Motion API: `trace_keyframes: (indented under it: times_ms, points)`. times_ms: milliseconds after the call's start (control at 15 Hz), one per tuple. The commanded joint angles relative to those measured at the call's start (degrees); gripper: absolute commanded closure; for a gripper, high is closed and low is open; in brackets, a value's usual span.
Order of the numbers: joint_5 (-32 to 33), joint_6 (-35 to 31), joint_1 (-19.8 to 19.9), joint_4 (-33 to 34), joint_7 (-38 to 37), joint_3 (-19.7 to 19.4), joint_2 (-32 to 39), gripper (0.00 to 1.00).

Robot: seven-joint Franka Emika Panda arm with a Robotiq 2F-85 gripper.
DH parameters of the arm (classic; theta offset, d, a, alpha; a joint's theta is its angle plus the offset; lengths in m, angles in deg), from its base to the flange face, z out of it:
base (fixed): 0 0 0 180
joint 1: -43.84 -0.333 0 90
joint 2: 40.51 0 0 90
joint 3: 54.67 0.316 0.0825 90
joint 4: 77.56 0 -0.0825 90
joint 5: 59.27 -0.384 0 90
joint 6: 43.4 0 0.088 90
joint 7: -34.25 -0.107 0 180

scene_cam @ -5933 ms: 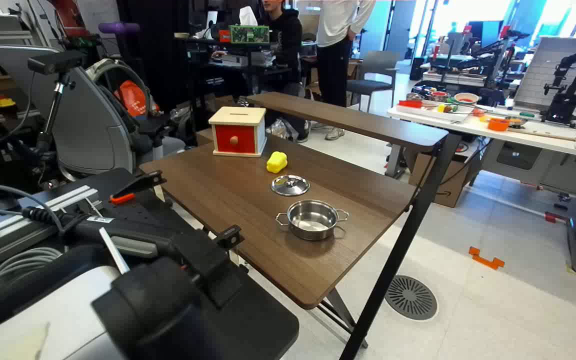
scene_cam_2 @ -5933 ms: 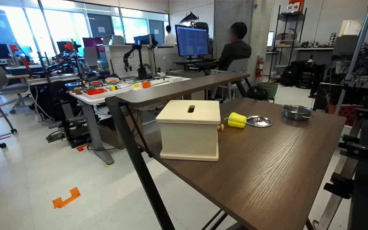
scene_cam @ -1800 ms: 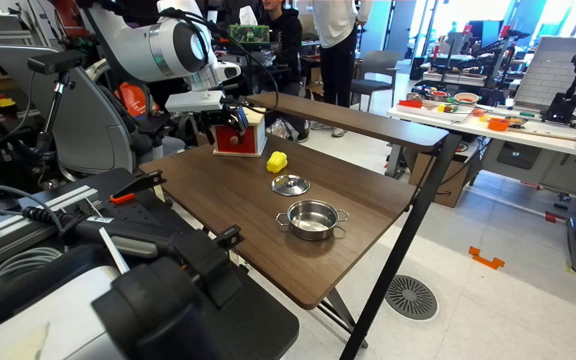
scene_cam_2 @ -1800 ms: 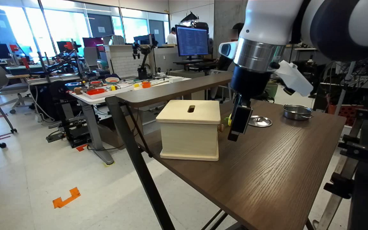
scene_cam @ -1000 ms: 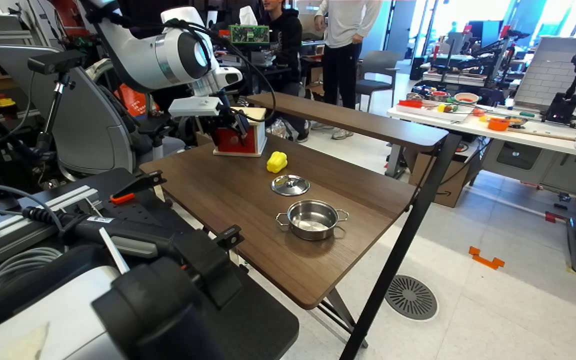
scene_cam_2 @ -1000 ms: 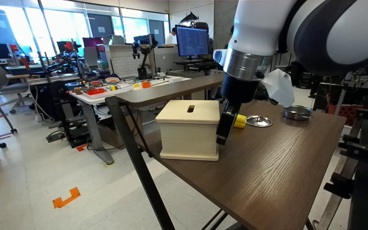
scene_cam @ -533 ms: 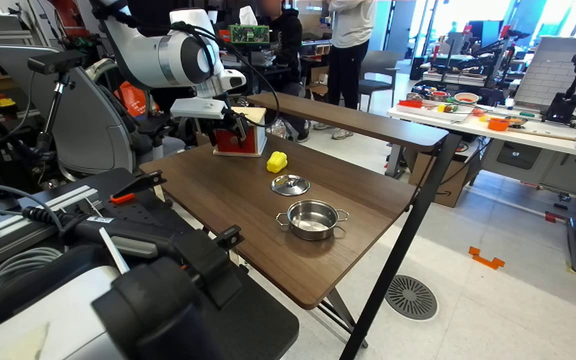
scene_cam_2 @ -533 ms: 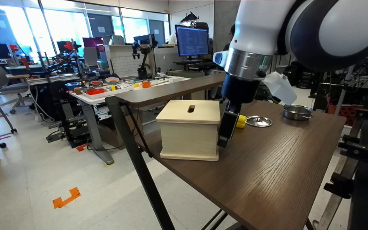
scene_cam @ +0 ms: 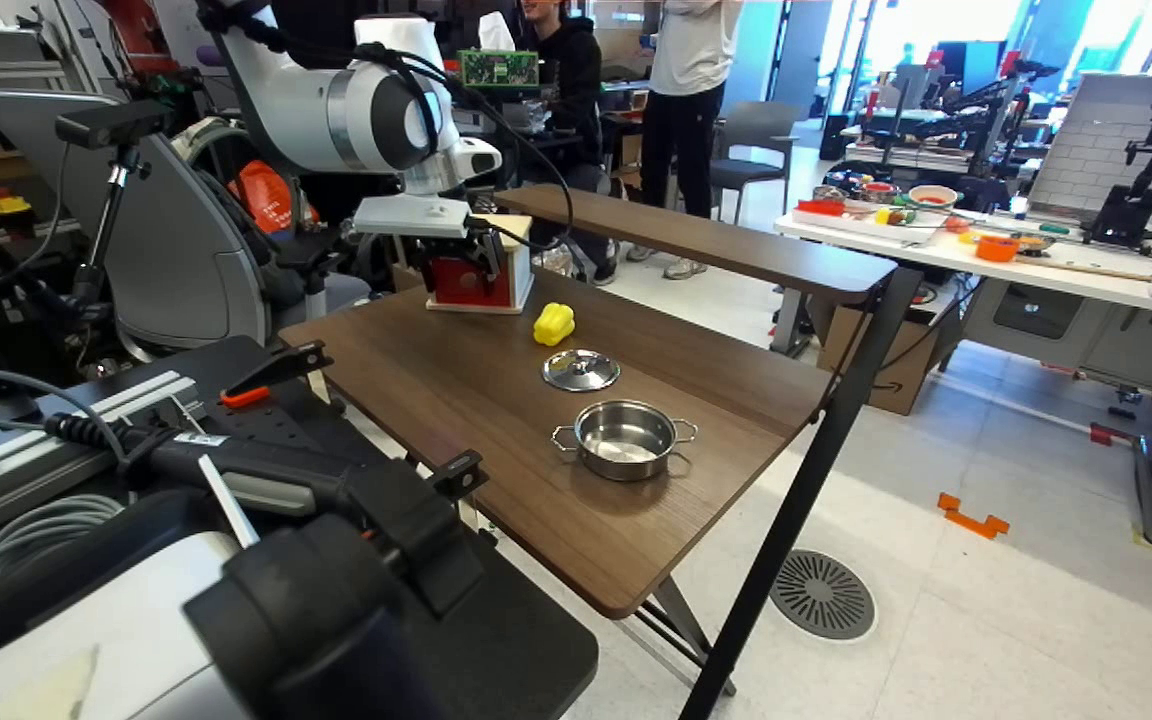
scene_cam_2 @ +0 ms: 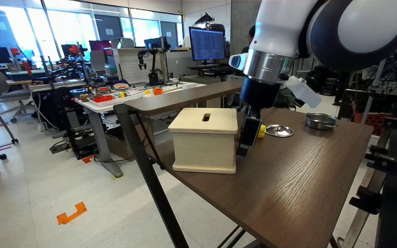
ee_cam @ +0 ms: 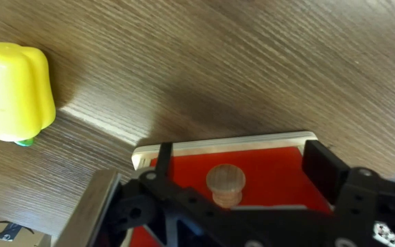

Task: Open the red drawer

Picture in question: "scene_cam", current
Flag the white table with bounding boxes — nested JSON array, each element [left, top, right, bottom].
[[772, 198, 1152, 553]]

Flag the coil of grey cable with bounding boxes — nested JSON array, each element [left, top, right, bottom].
[[0, 493, 127, 603]]

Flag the black clamp with orange tip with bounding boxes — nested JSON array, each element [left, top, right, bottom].
[[219, 340, 335, 410]]

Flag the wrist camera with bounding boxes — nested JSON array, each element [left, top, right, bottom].
[[353, 194, 473, 240]]

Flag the yellow toy bell pepper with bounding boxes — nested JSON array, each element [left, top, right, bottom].
[[533, 302, 577, 348]]

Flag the person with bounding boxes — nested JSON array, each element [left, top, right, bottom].
[[519, 0, 622, 287], [625, 0, 745, 282]]

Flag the orange round disc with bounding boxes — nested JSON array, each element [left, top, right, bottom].
[[229, 160, 319, 237]]

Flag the black plug with ribbed cable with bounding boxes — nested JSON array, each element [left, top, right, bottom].
[[44, 412, 362, 523]]

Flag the grey chair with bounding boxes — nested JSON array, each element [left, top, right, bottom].
[[709, 100, 803, 227]]

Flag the small wooden drawer box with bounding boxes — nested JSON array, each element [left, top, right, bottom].
[[424, 213, 535, 316]]

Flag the steel pot lid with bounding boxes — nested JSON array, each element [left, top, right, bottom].
[[541, 348, 622, 393]]

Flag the cardboard box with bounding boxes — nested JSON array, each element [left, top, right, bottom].
[[815, 298, 943, 417]]

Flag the white tiled panel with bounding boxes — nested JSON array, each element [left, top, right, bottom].
[[1026, 72, 1152, 227]]

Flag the red drawer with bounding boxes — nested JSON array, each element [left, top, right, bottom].
[[431, 255, 515, 309]]

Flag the white box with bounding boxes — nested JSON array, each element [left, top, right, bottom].
[[0, 530, 272, 720]]

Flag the green circuit board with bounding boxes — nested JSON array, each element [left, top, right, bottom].
[[457, 48, 542, 90]]

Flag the black mount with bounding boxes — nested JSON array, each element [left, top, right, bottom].
[[183, 452, 499, 720]]

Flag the camera on tripod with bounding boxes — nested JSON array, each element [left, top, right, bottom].
[[54, 98, 177, 313]]

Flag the orange floor marker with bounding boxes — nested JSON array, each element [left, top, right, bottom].
[[937, 491, 1011, 541]]

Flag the grey curved machine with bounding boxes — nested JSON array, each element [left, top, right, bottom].
[[0, 88, 272, 353]]

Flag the aluminium rail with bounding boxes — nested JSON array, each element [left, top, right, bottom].
[[0, 370, 199, 557]]

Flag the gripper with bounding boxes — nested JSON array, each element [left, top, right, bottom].
[[414, 232, 503, 299]]

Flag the round floor vent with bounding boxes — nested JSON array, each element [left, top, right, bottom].
[[768, 548, 878, 642]]

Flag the small steel pot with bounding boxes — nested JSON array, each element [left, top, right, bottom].
[[551, 400, 699, 483]]

